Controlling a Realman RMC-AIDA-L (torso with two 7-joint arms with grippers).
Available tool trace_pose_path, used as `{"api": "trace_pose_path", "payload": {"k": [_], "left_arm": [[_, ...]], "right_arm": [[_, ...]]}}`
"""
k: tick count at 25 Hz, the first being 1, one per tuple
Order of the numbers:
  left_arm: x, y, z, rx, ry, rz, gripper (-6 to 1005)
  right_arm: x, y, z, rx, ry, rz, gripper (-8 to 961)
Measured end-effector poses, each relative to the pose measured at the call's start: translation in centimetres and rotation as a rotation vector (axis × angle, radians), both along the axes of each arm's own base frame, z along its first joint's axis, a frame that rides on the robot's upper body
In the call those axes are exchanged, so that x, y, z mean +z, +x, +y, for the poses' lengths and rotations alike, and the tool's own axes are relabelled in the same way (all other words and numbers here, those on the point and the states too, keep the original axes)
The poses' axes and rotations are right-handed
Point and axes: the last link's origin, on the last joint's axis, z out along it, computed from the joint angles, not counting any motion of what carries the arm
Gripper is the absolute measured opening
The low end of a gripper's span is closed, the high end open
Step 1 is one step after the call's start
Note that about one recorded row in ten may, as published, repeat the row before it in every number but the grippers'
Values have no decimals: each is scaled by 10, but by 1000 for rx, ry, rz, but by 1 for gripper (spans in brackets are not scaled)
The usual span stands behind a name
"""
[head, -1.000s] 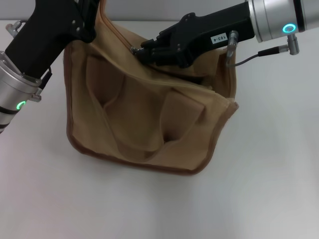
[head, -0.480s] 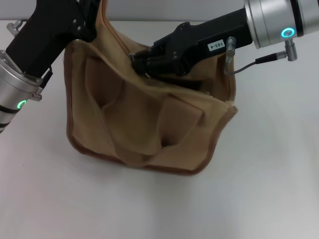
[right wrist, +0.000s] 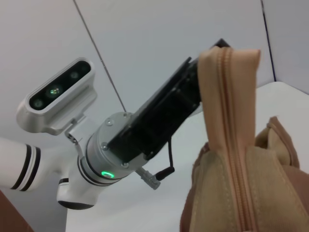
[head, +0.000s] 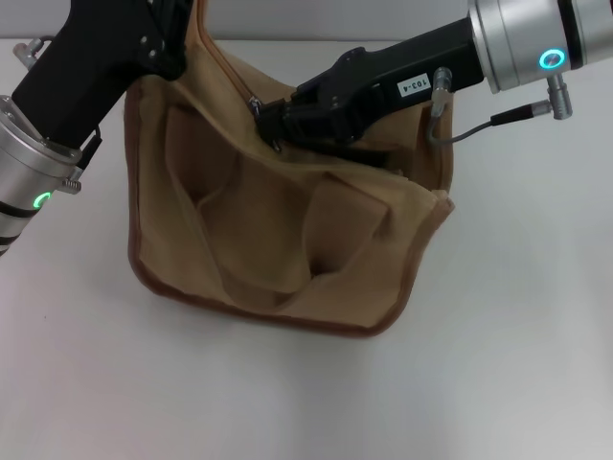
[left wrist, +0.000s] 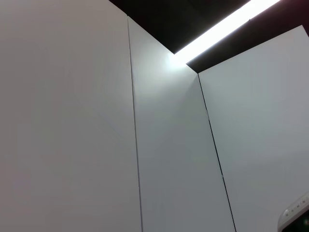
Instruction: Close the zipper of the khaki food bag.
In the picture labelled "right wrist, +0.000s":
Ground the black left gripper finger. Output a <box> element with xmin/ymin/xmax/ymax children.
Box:
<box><xmin>209</xmin><ymin>38</ymin><xmax>231</xmax><ymax>51</ymax></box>

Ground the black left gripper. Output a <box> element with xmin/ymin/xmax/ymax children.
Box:
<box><xmin>107</xmin><ymin>57</ymin><xmax>203</xmax><ymax>163</ymax></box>

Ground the khaki canvas food bag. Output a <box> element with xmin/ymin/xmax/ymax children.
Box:
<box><xmin>180</xmin><ymin>45</ymin><xmax>309</xmax><ymax>232</ymax></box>

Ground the silver left wrist depth camera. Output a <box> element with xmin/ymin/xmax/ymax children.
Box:
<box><xmin>16</xmin><ymin>57</ymin><xmax>97</xmax><ymax>145</ymax></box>

